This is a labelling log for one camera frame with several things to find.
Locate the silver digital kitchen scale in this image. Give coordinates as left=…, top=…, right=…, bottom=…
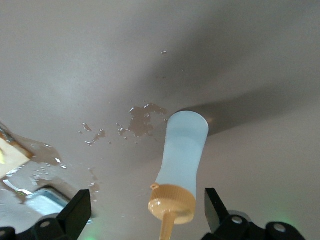
left=14, top=187, right=95, bottom=221

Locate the translucent sauce bottle orange cap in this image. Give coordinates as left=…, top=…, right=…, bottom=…
left=147, top=109, right=210, bottom=240

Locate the wooden cutting board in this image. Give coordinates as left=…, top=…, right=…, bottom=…
left=0, top=136, right=33, bottom=181

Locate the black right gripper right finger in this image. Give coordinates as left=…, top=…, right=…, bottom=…
left=203, top=187, right=307, bottom=240

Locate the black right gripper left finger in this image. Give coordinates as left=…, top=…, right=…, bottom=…
left=0, top=189, right=93, bottom=240

